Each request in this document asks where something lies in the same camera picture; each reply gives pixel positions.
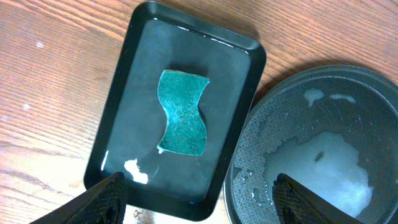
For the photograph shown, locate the rectangular black tray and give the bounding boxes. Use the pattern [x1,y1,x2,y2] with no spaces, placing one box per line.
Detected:
[83,1,266,221]

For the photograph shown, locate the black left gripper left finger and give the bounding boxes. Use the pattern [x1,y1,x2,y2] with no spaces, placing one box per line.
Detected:
[32,172,128,224]

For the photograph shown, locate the round black tray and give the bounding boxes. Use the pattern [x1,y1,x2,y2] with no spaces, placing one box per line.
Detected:
[224,65,397,223]

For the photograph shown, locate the green yellow sponge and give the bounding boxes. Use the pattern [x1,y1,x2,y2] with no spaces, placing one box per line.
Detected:
[157,70,210,156]

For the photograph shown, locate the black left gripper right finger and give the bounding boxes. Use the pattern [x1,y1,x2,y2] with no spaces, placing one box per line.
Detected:
[272,173,362,224]

